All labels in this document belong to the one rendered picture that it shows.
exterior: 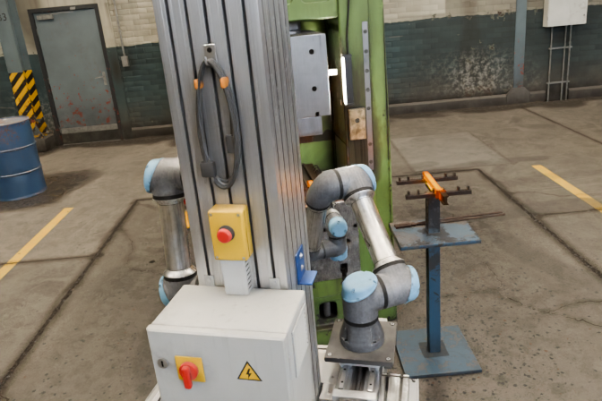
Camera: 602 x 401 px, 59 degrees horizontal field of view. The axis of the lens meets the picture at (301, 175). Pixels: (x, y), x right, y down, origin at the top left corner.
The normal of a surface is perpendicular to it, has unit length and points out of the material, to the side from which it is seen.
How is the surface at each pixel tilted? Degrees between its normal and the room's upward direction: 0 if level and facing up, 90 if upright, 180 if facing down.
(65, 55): 90
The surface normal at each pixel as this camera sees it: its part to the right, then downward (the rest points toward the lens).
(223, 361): -0.23, 0.33
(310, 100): 0.16, 0.30
